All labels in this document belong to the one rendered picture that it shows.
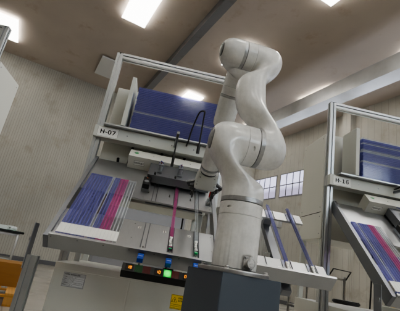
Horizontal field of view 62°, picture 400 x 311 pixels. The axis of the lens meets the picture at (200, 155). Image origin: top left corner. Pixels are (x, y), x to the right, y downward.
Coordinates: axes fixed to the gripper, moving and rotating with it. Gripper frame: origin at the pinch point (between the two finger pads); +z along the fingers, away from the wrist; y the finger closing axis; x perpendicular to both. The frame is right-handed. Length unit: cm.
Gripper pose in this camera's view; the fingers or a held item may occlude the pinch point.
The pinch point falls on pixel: (201, 196)
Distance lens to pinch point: 160.9
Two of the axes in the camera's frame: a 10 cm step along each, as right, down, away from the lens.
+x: -0.4, 5.7, -8.2
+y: -9.7, -2.0, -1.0
